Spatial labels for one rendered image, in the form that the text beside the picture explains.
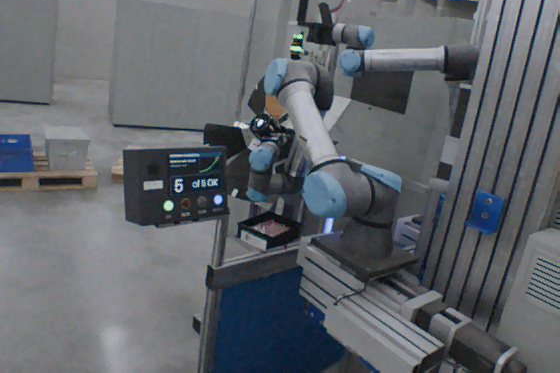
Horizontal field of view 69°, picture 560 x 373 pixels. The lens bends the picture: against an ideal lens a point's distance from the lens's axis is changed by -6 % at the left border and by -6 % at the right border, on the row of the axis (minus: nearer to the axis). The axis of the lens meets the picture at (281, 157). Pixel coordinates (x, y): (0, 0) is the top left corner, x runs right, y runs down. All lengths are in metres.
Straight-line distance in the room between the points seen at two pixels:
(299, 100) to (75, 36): 12.71
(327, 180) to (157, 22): 6.33
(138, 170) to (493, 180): 0.87
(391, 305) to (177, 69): 6.49
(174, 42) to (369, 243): 6.35
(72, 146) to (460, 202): 3.78
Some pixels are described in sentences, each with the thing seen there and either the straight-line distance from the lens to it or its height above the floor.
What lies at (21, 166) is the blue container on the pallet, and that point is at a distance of 4.46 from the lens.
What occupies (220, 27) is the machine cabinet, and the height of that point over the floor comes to 1.81.
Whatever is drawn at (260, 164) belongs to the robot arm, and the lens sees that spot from 1.42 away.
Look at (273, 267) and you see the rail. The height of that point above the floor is 0.80.
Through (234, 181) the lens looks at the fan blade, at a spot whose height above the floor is 0.98.
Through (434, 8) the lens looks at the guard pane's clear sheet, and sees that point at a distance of 2.32.
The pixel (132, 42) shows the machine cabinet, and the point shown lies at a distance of 7.17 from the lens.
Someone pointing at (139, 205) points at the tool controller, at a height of 1.12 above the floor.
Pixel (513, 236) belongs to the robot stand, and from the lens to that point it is 1.16.
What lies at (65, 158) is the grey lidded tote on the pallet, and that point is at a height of 0.27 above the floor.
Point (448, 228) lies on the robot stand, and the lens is 1.25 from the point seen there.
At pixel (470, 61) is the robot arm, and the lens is 1.55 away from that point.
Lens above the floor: 1.53
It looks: 13 degrees down
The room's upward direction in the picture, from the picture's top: 9 degrees clockwise
